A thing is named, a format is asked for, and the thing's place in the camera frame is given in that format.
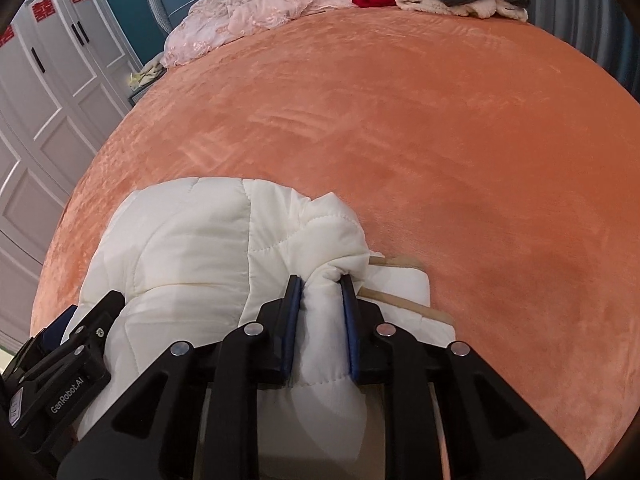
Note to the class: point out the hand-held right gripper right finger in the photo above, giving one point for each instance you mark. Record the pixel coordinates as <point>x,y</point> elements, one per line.
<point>349,312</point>

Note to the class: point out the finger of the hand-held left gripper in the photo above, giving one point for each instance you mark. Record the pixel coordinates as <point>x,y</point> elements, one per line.
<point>97,317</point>
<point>57,332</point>

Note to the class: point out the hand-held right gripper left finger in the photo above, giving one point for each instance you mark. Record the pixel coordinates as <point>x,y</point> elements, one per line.
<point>293,312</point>

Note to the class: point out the white quilted jacket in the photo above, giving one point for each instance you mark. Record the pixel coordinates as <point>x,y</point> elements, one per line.
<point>190,250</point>

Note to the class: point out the orange plush blanket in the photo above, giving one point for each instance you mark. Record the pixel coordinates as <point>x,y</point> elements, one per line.
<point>425,160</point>

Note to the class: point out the white panelled wardrobe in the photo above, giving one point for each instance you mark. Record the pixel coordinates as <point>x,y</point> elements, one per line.
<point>50,110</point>

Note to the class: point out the pale yellow cloth bundle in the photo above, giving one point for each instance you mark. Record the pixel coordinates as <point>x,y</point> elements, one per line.
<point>145,75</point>

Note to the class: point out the pink lace garment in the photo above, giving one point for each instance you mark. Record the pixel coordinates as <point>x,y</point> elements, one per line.
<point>260,10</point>

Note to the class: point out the cream fleece garment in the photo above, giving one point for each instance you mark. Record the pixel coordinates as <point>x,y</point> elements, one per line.
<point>480,9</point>

